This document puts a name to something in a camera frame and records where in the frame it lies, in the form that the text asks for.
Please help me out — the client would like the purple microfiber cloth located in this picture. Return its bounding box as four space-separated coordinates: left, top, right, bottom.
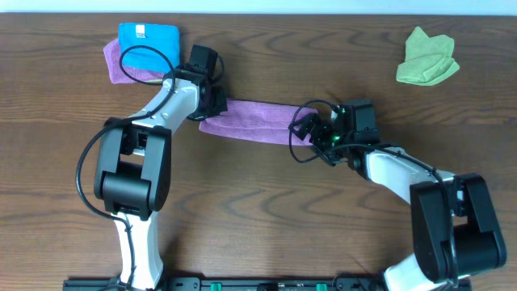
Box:
199 99 299 146

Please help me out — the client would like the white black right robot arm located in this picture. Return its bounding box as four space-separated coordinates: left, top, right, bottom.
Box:
288 100 507 290

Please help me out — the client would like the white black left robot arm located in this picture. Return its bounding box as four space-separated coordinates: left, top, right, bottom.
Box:
94 44 227 290

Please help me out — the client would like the purple folded cloth under blue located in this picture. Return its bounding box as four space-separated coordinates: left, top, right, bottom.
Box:
103 39 164 84

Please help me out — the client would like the green microfiber cloth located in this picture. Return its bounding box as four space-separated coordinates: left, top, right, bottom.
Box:
396 27 460 86

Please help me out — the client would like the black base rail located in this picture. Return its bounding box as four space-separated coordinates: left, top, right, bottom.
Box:
62 277 473 291

